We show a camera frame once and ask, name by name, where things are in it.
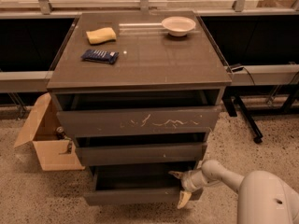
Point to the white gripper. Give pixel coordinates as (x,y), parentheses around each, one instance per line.
(187,182)

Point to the grey bottom drawer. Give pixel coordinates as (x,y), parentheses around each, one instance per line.
(137,183)

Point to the grey drawer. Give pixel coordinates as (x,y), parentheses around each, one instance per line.
(137,183)
(117,155)
(118,122)

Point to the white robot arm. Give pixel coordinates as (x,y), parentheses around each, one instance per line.
(263,198)

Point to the grey middle drawer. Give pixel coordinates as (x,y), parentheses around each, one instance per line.
(117,155)

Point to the grey drawer cabinet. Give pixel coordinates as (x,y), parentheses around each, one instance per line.
(153,70)

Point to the grey top drawer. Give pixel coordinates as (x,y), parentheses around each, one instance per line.
(118,122)

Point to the open cardboard box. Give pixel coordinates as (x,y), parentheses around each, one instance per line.
(39,129)

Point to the black wheeled stand leg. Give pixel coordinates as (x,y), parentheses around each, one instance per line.
(229,102)

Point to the bottle in cardboard box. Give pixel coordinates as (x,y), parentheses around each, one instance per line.
(60,133)

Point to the blue snack packet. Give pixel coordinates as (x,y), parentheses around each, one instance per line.
(100,56)

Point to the white bowl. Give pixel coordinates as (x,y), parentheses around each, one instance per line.
(178,26)

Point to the yellow sponge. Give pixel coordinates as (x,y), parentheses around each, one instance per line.
(101,35)

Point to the metal window railing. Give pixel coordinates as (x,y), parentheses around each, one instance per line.
(140,0)

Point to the black power adapter with cable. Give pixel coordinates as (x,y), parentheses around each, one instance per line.
(240,75)

